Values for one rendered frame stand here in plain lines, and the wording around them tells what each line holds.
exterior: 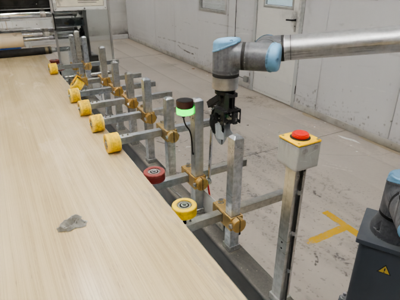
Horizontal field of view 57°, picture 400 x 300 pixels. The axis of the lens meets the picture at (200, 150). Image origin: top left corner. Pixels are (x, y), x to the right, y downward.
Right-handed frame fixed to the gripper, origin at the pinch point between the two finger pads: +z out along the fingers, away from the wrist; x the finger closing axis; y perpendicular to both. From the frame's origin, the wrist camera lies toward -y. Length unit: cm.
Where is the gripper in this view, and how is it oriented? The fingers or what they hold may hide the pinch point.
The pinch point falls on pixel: (220, 140)
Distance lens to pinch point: 135.8
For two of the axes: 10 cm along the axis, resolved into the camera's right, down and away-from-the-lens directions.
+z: 0.0, 9.0, 4.3
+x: 8.8, -2.1, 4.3
